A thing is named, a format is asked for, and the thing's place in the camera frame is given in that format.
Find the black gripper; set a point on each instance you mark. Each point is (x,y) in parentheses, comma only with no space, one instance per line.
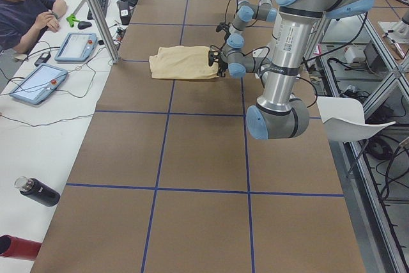
(221,69)
(227,36)

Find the cream long-sleeve printed shirt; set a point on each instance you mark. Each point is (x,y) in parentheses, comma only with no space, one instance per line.
(182,63)

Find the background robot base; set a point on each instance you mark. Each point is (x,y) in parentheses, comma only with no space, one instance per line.
(396,34)

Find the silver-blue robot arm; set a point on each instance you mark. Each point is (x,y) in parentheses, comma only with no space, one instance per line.
(277,113)
(248,12)

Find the black keyboard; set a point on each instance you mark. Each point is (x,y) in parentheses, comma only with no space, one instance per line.
(99,4)

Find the white plastic chair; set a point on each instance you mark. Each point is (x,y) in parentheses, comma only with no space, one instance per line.
(344,120)

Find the black computer mouse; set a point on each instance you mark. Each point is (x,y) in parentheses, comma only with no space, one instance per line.
(84,25)

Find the far blue teach pendant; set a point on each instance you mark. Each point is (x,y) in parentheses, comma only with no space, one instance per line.
(77,47)

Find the blue teach pendant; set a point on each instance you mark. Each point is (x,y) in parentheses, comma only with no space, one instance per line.
(77,47)
(39,84)

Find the black power adapter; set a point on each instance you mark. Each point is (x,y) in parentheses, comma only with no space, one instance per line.
(43,58)

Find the near blue teach pendant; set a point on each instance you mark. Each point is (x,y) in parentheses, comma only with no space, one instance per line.
(39,84)

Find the seated person in navy shirt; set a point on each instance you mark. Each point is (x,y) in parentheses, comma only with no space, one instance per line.
(23,22)

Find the black water bottle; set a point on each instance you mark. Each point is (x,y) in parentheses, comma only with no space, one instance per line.
(37,191)

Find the red cylinder bottle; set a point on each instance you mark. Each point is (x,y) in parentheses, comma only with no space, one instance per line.
(19,248)

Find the green handled tool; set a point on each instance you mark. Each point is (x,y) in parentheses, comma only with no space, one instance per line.
(72,20)

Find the aluminium frame post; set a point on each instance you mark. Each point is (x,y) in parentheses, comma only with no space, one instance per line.
(103,28)

